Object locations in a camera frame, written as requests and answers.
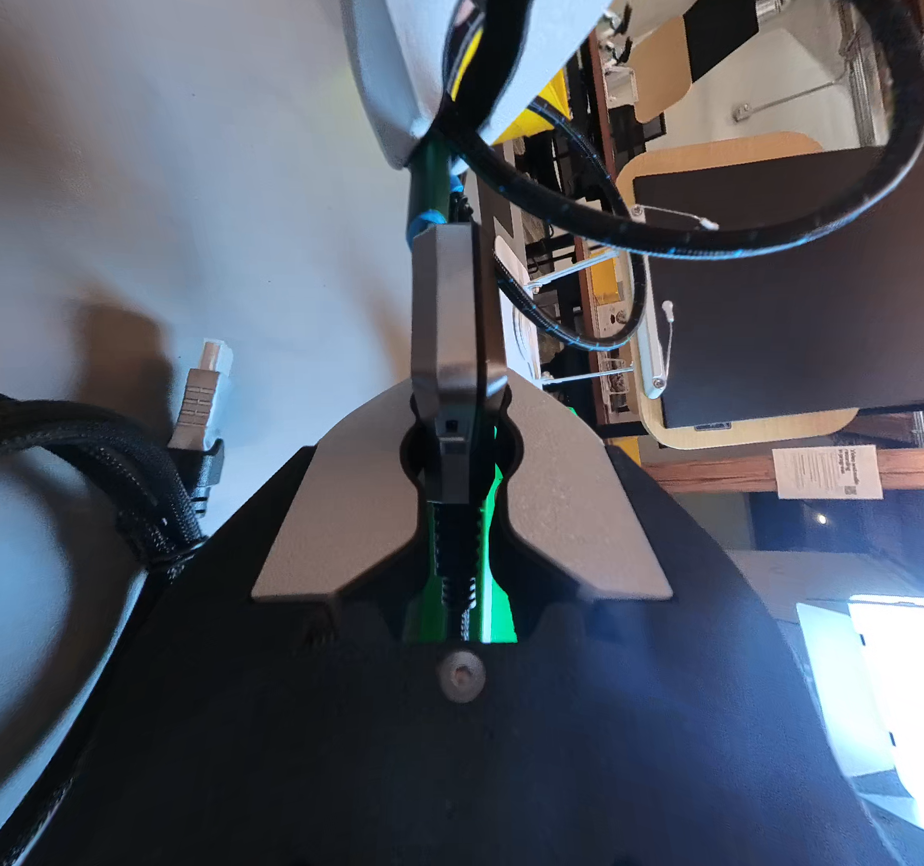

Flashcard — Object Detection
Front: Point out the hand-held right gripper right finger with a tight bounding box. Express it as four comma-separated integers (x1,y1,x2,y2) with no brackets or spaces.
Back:
493,374,676,642

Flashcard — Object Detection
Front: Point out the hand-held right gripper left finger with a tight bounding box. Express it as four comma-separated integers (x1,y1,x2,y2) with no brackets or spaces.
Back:
249,377,427,642

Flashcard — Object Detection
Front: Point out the green plastic bin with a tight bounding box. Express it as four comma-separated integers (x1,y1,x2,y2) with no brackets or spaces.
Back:
404,426,519,643

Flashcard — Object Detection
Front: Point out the yellow plastic bin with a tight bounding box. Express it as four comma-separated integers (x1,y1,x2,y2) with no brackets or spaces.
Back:
451,29,571,145

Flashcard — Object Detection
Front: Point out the green plug hdmi cable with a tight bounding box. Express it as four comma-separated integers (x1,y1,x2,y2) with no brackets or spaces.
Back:
406,0,924,261
494,104,647,352

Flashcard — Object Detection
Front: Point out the thick black silver plug cable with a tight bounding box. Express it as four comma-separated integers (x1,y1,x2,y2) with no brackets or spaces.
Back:
0,338,482,643

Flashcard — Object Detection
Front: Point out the grey hdmi switch hub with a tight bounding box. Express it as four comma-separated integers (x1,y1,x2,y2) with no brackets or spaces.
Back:
409,222,508,505

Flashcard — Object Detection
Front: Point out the clear stand with tools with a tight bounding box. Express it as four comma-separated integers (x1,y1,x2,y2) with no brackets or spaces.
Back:
603,3,640,109

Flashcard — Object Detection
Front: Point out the plywood and black chair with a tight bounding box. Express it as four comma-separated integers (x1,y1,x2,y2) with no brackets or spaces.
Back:
631,0,760,125

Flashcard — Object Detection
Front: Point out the wooden beam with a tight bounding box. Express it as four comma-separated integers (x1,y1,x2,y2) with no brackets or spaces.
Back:
642,447,924,495

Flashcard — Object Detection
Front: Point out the white panel stand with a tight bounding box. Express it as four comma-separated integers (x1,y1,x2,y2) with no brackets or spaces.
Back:
511,205,668,401

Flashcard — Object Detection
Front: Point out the white paper notice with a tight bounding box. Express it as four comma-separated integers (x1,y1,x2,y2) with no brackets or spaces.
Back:
772,445,883,500

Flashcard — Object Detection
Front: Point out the black panel with wooden rim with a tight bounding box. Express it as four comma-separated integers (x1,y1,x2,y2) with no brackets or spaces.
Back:
617,131,924,448

